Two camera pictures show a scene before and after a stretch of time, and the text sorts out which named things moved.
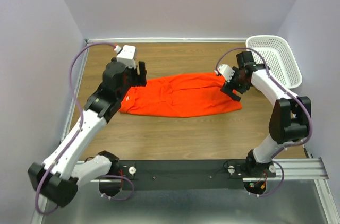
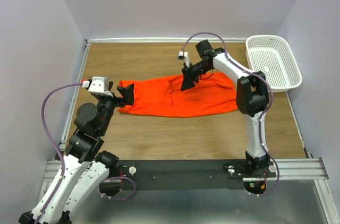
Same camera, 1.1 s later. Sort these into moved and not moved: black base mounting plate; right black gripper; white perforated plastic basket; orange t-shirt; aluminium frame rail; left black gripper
Moved: right black gripper; left black gripper
Not moved: aluminium frame rail; white perforated plastic basket; black base mounting plate; orange t-shirt
